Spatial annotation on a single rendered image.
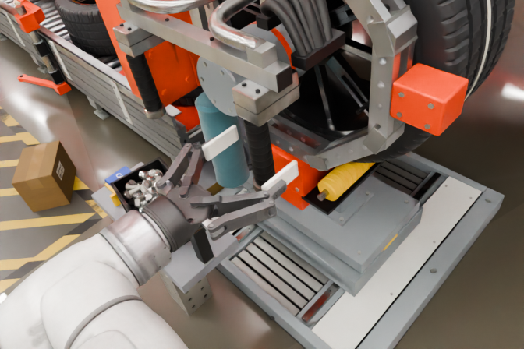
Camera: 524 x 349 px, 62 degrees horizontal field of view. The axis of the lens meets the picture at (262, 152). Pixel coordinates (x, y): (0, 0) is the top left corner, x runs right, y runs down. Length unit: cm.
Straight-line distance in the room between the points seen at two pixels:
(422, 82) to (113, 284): 53
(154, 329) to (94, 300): 8
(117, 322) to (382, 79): 52
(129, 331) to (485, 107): 193
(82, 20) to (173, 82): 103
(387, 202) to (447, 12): 79
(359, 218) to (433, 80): 71
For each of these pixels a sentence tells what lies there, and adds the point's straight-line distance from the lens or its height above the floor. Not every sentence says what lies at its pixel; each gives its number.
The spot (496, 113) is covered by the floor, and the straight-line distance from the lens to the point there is 218.
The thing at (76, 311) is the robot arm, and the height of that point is 88.
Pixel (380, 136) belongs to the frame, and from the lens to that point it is 80.
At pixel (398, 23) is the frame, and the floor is 97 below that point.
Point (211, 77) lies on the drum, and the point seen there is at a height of 87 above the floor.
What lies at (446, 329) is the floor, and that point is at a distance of 146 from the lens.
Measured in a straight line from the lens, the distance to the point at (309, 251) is 136.
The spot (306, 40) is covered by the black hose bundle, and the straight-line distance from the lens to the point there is 62.
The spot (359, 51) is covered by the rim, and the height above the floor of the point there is 84.
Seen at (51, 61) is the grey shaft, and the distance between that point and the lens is 256.
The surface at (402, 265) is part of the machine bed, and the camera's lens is 145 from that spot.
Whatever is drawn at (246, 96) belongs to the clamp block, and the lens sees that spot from 60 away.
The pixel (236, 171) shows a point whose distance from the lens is 108.
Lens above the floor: 129
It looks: 42 degrees down
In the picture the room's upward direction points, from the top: 10 degrees counter-clockwise
